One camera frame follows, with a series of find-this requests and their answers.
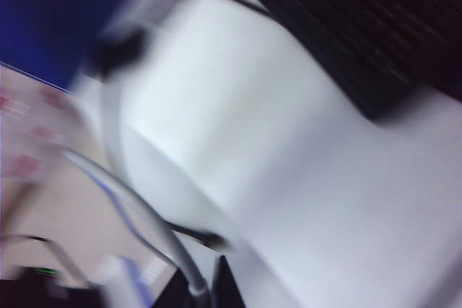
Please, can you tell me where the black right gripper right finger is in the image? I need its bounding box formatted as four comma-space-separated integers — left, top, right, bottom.
212, 254, 250, 308

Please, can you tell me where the white raised desk board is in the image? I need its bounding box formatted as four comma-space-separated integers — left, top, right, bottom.
71, 0, 462, 308

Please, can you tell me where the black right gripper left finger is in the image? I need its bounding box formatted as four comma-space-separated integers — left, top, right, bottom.
154, 268, 196, 308

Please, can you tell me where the white Type-C charging cable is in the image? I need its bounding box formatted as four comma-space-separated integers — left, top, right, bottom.
61, 147, 210, 298

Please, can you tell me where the wide blue partition panel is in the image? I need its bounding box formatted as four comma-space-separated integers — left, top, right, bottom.
0, 0, 145, 92

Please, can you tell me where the black keyboard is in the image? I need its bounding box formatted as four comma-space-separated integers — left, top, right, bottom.
227, 0, 462, 121

